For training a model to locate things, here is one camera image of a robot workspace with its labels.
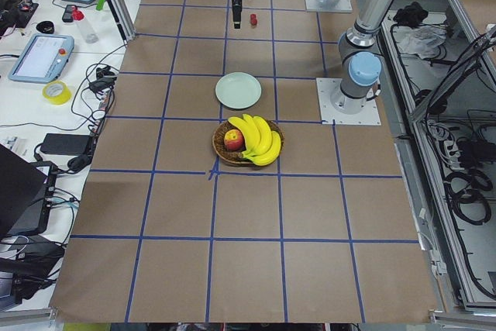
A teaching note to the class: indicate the white power strip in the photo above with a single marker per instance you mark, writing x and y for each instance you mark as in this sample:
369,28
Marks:
451,152

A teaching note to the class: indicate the green marker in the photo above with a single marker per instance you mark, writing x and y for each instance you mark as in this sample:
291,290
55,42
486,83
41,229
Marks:
100,5

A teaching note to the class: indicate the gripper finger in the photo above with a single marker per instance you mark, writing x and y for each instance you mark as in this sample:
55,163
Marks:
237,8

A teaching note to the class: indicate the yellow tape roll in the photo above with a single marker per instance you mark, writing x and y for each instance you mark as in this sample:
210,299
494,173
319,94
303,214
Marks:
57,93

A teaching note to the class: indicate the woven wicker basket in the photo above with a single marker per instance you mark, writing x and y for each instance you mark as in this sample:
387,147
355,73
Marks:
234,157

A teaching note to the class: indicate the black laptop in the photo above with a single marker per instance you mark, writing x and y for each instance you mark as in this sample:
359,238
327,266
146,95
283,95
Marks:
25,191

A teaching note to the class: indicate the red strawberry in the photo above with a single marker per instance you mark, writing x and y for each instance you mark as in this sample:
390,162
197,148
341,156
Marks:
253,20

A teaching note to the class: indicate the red apple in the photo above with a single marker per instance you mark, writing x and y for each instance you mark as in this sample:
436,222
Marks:
233,140

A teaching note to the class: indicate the yellow banana bunch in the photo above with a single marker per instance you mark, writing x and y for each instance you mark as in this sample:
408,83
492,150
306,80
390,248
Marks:
262,144

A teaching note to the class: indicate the clear bottle red cap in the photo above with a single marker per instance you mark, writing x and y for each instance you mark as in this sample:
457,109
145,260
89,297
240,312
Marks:
84,26

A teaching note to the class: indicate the black power adapter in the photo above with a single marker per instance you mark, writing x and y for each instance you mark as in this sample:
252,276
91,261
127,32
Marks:
65,144

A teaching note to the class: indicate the blue teach pendant near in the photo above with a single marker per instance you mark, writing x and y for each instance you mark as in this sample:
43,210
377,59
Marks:
43,59

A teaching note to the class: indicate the light green plate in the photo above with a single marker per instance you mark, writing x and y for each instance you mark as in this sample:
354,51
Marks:
238,90

